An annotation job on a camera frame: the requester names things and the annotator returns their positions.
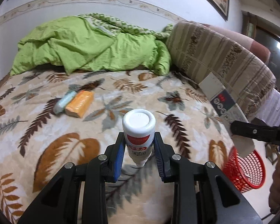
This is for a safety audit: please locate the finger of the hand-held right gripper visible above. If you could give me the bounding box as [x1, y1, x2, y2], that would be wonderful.
[231, 118, 280, 143]

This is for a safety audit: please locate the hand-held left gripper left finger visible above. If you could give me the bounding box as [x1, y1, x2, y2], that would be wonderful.
[17, 132, 126, 224]

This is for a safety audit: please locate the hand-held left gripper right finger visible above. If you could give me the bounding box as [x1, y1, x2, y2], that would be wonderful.
[153, 132, 263, 224]

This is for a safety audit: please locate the white bottle with red label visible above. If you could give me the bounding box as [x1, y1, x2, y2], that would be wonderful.
[122, 109, 156, 168]

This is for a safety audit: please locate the red mesh basket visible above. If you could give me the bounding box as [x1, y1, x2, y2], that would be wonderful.
[223, 146, 267, 193]

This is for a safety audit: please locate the white cardboard box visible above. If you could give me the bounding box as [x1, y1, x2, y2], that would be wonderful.
[198, 72, 255, 158]

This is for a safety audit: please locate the orange cardboard box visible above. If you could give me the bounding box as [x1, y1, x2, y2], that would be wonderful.
[65, 90, 95, 118]

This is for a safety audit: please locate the teal tissue pack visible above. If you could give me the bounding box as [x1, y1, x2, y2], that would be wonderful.
[55, 90, 78, 115]

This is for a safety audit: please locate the wooden stool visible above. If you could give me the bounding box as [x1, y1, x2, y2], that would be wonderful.
[265, 142, 280, 164]

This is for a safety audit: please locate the white dotted sheet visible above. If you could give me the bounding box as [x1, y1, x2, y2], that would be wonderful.
[255, 88, 280, 131]

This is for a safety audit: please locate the leaf printed blanket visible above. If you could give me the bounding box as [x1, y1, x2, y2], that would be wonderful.
[0, 66, 239, 224]

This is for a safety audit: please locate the striped beige pillow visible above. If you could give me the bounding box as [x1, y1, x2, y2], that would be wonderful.
[165, 20, 277, 122]

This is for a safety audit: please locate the pink pillow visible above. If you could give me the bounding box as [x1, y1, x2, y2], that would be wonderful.
[196, 23, 271, 65]

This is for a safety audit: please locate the dark wooden door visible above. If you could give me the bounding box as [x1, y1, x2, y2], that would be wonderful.
[241, 10, 280, 87]

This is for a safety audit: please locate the green quilt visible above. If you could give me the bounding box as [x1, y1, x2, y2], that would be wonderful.
[10, 13, 174, 76]

